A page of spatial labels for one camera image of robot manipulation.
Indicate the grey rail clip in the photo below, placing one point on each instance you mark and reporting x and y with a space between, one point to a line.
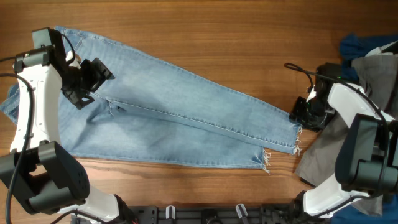
242 213
170 212

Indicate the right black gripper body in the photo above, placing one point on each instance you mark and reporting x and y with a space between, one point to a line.
306 113

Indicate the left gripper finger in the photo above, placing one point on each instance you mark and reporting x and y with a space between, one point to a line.
99 72
79 99

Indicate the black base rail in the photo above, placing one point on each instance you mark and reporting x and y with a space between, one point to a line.
265 214

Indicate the grey trousers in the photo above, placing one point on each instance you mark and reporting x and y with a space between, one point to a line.
318 162

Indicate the right grey rail clip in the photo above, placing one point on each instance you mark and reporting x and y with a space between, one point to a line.
242 213

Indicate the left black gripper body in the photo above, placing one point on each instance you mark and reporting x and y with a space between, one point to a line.
90 83

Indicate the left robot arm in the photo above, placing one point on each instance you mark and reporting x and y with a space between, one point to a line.
38 172

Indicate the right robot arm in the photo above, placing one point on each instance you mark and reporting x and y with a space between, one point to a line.
366 164

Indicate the left grey rail clip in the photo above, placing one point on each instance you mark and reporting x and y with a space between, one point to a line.
170 212

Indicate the dark blue t-shirt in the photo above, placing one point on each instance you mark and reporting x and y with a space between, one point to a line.
366 60

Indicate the light blue denim jeans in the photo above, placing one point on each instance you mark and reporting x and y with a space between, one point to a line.
154 111

